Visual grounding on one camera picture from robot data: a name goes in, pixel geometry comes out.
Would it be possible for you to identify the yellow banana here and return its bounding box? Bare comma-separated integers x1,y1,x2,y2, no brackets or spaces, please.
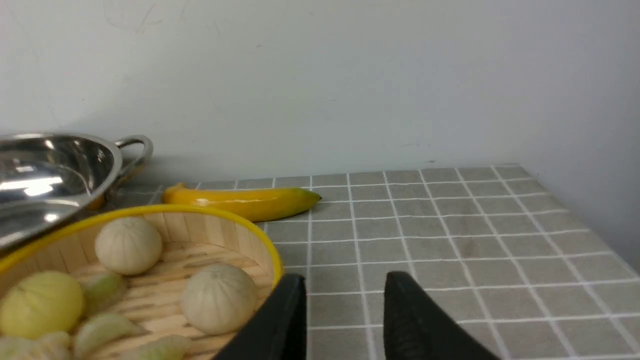
161,183,322,223

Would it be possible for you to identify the white bun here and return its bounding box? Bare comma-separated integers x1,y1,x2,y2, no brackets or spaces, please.
94,217,163,276
180,263,258,336

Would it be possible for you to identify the green dumpling middle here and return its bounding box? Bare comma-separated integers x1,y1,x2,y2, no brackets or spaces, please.
73,312,149,360

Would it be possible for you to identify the pale dumpling front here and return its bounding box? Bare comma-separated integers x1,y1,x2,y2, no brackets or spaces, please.
119,335,192,360

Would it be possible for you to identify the white bun right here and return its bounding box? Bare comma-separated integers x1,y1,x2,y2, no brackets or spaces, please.
180,263,258,336

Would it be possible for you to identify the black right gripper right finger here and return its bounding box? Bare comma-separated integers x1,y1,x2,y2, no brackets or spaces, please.
383,271,498,360

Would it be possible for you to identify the yellow-green bun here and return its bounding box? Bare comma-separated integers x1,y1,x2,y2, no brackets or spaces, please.
1,271,85,339

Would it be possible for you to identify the yellow-rimmed bamboo steamer basket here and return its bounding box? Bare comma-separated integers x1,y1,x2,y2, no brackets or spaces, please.
1,205,284,360

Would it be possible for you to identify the green dumpling upper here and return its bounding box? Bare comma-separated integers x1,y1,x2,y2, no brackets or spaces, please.
80,271,128,318

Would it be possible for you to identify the stainless steel pot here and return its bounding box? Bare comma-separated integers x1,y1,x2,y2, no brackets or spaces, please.
0,133,154,252

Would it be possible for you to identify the white bun back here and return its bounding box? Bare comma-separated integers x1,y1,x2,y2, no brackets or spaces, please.
94,217,163,276

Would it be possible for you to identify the green dumpling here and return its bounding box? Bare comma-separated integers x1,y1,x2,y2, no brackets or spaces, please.
73,312,149,360
80,271,128,318

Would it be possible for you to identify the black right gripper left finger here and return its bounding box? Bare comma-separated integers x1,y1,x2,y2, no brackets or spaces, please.
213,273,307,360

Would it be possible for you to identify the pale dumpling corner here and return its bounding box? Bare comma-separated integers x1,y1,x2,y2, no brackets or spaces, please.
0,332,73,360

